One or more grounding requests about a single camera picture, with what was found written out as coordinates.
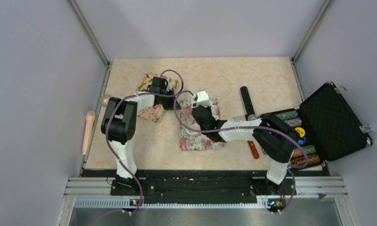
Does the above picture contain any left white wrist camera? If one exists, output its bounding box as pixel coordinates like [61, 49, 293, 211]
[166, 78, 173, 92]

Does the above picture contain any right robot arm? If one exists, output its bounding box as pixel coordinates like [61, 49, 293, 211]
[192, 106, 300, 194]

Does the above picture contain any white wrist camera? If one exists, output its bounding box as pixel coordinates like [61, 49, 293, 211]
[191, 91, 210, 108]
[166, 78, 173, 92]

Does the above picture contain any yellow floral cloth pad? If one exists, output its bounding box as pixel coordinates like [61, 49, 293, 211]
[136, 72, 180, 122]

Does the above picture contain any black ridged rolling stick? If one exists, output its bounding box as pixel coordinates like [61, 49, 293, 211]
[240, 86, 256, 116]

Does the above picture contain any metal scraper with red handle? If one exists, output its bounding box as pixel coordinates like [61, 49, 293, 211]
[233, 115, 260, 159]

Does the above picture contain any grey round knob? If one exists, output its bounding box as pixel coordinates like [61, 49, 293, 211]
[247, 114, 258, 121]

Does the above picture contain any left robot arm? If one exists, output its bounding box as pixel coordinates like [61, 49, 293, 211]
[101, 77, 175, 195]

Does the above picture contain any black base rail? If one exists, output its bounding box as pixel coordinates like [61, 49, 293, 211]
[63, 168, 345, 210]

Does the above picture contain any open black poker chip case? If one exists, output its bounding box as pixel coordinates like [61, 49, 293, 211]
[272, 82, 373, 168]

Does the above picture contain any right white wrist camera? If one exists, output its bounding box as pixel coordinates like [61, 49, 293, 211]
[191, 91, 210, 108]

